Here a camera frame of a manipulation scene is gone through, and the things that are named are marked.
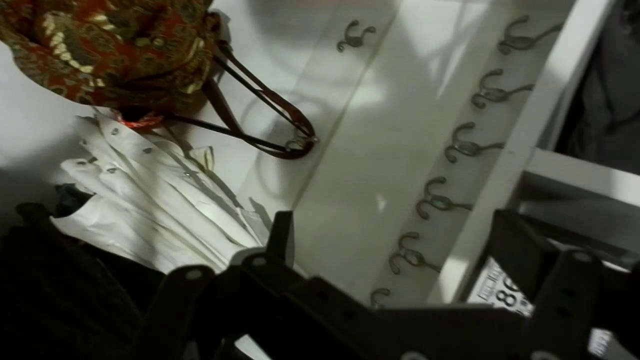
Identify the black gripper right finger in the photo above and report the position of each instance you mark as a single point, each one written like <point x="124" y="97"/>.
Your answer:
<point x="523" y="252"/>

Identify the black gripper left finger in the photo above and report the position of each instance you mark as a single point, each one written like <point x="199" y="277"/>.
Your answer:
<point x="280" y="241"/>

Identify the black shoe box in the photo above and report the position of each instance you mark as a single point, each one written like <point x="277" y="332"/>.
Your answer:
<point x="497" y="288"/>

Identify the white folded umbrella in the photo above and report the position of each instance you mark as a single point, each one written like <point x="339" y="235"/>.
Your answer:
<point x="154" y="199"/>

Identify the red patterned fabric bag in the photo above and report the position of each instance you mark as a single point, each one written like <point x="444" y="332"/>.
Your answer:
<point x="149" y="60"/>

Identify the white hook rail board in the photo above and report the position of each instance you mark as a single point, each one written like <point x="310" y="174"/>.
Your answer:
<point x="436" y="134"/>

